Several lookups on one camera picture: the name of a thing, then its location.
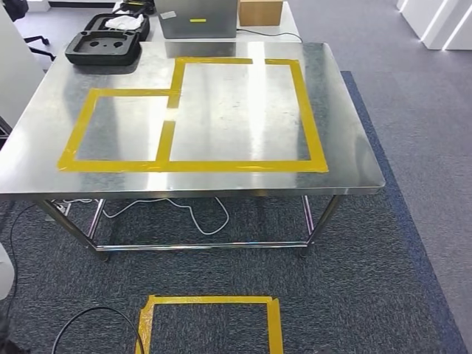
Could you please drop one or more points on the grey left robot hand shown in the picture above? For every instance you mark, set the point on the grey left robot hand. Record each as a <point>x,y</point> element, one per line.
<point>4,342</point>

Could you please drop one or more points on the white curved plastic part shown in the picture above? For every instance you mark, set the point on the white curved plastic part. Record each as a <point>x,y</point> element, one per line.
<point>5,271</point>

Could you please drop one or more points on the stainless steel workbench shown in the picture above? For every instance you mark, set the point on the stainless steel workbench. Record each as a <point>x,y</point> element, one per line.
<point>221,122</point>

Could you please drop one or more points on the yellow tape on workbench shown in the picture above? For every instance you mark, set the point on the yellow tape on workbench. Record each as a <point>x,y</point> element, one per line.
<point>311,127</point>

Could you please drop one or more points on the white power strip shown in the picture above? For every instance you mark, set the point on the white power strip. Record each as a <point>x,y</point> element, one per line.
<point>62,208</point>

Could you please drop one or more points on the white cabinet panel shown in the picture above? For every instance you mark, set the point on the white cabinet panel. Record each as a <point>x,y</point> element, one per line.
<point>18,73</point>

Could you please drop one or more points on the yellow floor tape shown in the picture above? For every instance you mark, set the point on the yellow floor tape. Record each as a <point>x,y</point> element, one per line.
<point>206,299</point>

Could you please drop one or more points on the black foam-lined case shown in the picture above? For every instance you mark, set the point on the black foam-lined case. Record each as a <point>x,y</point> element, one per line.
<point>103,51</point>

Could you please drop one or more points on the black chair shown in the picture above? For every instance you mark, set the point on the black chair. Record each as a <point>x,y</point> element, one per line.
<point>14,7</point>

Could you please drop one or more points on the white cloth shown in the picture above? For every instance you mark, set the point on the white cloth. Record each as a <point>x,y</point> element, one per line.
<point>123,22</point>

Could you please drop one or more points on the black and yellow device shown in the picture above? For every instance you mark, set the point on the black and yellow device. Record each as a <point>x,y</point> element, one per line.
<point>136,6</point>

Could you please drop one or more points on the grey laptop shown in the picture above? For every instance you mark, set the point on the grey laptop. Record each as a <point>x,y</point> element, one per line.
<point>198,19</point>

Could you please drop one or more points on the brown cardboard box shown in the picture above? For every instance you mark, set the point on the brown cardboard box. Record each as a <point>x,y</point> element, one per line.
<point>260,12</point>

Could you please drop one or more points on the white blocks with light strips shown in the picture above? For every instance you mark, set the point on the white blocks with light strips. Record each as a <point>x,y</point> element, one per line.
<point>442,19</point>

